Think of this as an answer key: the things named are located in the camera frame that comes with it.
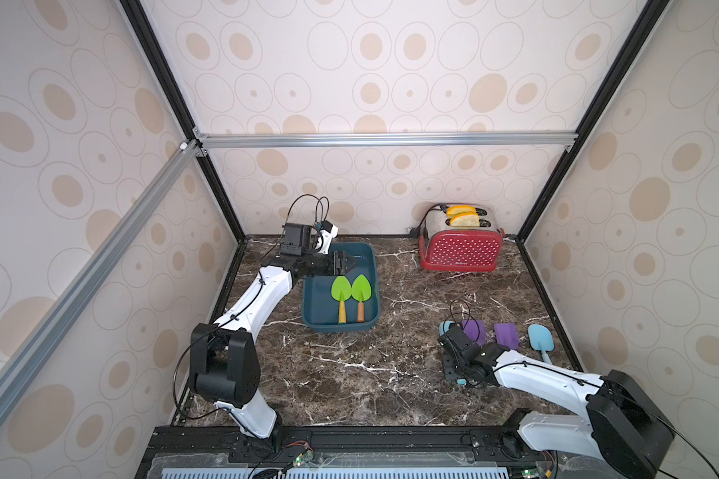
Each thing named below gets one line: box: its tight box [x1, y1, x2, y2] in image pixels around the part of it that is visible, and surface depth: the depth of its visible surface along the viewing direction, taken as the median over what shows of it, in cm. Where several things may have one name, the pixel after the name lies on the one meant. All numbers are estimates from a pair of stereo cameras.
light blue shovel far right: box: [528, 323, 555, 366], surface depth 94 cm
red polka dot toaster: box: [419, 203, 506, 272], surface depth 102 cm
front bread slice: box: [449, 212, 480, 228], surface depth 100 cm
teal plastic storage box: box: [301, 241, 381, 333], surface depth 100 cm
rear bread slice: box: [446, 204, 478, 218], surface depth 102 cm
